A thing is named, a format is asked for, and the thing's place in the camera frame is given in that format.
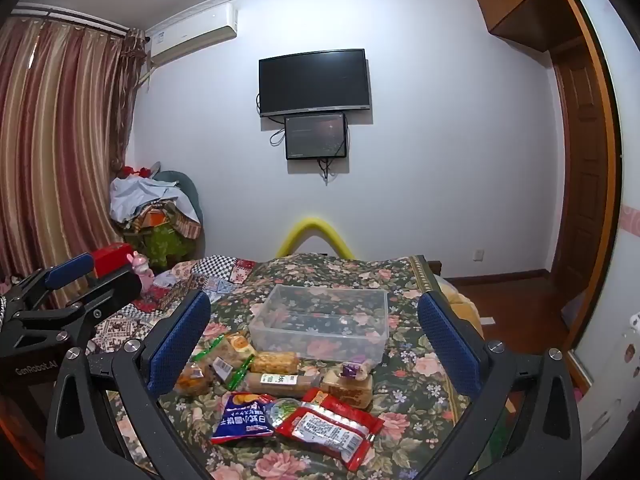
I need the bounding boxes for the pile of clothes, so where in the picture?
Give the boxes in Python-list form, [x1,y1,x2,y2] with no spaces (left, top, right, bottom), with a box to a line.
[108,162,204,269]

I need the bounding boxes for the beige cracker packet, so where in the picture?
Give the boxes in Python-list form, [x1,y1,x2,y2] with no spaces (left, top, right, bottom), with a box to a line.
[320,359,375,409]

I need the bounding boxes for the yellow foam tube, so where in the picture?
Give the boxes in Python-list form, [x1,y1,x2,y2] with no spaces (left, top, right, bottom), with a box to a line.
[276,217,357,261]

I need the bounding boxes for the wooden overhead cabinet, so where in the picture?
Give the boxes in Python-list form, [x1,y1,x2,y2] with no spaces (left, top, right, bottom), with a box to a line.
[473,0,584,54]

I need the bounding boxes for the red box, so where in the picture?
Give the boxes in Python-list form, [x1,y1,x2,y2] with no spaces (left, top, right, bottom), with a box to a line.
[92,242,136,277]

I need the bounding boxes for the green snack packet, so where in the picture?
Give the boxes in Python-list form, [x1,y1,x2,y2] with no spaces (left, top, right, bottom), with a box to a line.
[226,354,256,392]

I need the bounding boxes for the white sliding wardrobe door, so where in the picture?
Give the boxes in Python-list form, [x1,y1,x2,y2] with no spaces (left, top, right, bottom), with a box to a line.
[564,0,640,463]

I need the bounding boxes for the teal chair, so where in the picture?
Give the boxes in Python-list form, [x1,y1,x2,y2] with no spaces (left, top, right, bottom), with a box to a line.
[154,170,204,227]

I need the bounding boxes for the brown wooden door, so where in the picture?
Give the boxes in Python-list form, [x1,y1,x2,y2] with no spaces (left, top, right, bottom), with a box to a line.
[551,40,610,313]

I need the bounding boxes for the clear plastic container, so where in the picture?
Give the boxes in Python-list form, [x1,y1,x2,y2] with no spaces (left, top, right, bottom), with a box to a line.
[248,284,390,365]

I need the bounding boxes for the pink plush toy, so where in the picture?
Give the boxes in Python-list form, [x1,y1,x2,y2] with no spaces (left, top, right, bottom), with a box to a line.
[127,251,157,287]

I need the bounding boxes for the yellow bedding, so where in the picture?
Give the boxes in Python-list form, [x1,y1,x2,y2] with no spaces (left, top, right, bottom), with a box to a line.
[439,280,485,337]

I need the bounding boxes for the brown bun packet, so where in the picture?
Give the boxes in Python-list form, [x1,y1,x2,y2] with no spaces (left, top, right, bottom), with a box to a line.
[175,359,217,399]

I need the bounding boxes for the black wall television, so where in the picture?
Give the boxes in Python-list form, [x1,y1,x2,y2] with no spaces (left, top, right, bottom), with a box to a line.
[258,49,372,119]

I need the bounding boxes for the green jelly cup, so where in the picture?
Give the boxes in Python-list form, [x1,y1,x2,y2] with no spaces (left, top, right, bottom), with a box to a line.
[265,397,307,429]

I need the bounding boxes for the small black wall monitor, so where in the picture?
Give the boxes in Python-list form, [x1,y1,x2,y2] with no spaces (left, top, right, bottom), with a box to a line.
[283,112,349,161]

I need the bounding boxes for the blue snack packet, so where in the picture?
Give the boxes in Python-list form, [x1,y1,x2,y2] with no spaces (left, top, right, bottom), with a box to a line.
[210,392,277,445]

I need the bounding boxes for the white air conditioner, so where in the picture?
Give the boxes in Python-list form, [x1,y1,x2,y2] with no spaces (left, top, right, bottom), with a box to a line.
[146,2,239,69]

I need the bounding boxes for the striped brown curtain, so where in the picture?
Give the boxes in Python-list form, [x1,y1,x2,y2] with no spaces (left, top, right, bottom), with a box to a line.
[0,16,147,311]

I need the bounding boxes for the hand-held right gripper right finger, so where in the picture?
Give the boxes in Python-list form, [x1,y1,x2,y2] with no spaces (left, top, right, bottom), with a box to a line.
[417,292,583,480]

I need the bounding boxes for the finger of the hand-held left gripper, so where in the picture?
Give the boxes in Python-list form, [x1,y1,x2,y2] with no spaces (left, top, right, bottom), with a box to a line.
[60,270,144,342]
[9,253,96,314]

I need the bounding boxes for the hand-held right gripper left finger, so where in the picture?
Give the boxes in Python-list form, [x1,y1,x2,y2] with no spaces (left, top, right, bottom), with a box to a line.
[45,290,221,480]

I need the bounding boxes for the orange cake packet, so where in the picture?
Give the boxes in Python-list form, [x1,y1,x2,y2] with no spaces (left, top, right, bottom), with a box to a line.
[252,351,300,375]

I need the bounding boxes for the long bread packet green label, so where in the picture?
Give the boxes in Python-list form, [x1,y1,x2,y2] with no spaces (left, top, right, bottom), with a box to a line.
[246,370,324,399]

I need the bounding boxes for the red snack packet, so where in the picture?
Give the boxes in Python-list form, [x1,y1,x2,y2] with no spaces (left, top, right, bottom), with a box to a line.
[275,388,385,472]

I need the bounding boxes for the green-edged pastry packet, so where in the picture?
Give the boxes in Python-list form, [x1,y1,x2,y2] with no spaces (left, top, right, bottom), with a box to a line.
[192,332,257,362]

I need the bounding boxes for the patchwork quilt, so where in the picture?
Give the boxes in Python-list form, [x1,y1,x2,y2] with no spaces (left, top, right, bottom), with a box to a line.
[87,255,259,357]

